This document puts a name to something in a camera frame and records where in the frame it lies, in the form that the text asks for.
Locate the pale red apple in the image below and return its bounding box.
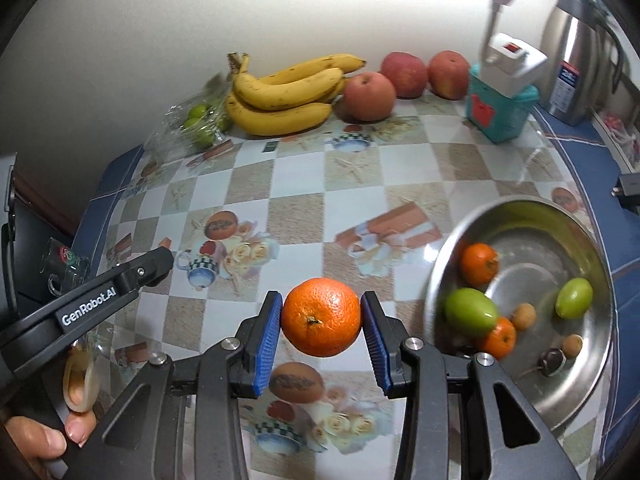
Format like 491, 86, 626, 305
341, 72, 397, 122

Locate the pink patterned packet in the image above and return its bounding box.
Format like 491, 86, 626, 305
602, 112, 640, 161

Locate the red yellow apple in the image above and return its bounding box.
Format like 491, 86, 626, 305
427, 50, 471, 101

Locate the person's left hand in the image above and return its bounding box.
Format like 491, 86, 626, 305
4, 346, 99, 462

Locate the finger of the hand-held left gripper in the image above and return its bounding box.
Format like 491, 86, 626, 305
107, 247, 176, 302

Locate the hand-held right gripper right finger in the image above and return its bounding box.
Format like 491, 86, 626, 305
361, 291, 583, 480

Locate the large green jujube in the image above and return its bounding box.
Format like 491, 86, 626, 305
555, 277, 594, 320

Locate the clear glass mug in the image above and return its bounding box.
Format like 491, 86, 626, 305
47, 240, 93, 293

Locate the clear bag of green fruit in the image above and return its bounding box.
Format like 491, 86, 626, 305
150, 87, 233, 161

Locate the checkered printed tablecloth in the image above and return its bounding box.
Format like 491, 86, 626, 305
75, 105, 640, 480

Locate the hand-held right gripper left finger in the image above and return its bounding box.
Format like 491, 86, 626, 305
90, 290, 285, 480

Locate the stainless steel kettle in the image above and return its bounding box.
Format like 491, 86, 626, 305
541, 0, 631, 126

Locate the stainless steel basin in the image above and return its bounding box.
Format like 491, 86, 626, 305
424, 197, 616, 433

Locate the dark plum with stem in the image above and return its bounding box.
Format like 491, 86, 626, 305
520, 349, 567, 378

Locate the yellow banana bunch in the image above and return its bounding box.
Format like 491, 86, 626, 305
226, 52, 367, 137

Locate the dark red apple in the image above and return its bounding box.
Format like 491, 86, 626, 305
381, 51, 429, 99

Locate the large orange mandarin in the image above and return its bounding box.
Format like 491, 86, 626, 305
281, 277, 362, 358

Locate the small orange mandarin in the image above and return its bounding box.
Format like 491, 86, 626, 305
460, 243, 500, 287

